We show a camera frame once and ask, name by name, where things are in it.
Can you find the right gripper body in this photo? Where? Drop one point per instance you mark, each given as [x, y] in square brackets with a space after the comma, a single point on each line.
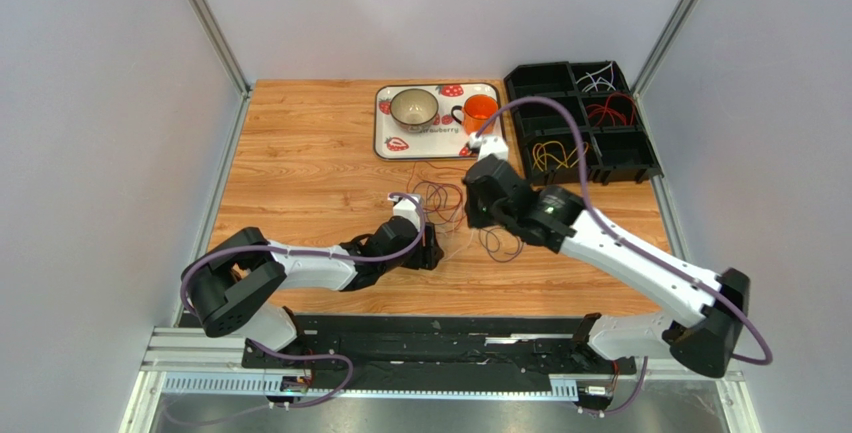
[475, 202]

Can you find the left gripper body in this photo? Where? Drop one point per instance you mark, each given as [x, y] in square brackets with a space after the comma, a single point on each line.
[419, 256]

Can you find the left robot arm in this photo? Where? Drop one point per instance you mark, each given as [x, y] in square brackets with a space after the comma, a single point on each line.
[229, 289]

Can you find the white strawberry tray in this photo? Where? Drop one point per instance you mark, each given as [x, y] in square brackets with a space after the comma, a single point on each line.
[444, 139]

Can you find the beige ceramic bowl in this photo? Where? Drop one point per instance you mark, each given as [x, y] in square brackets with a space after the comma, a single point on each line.
[414, 110]

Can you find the black compartment organizer box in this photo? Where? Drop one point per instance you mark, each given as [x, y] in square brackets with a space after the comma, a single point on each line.
[614, 141]

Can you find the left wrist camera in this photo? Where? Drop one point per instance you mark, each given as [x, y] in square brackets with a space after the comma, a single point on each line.
[407, 206]

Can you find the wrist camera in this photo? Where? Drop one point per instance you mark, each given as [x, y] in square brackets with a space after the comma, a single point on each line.
[407, 206]
[488, 145]

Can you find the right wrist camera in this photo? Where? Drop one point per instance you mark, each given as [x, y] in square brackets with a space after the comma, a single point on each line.
[488, 145]

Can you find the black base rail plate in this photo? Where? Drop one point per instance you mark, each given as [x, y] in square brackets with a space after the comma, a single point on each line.
[436, 354]

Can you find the aluminium frame post right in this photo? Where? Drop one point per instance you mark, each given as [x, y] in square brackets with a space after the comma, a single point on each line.
[676, 21]

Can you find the aluminium frame post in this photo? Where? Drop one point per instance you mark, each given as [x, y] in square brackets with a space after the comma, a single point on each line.
[217, 38]
[676, 21]

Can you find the aluminium frame post left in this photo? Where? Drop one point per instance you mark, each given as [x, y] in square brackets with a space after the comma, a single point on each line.
[217, 38]

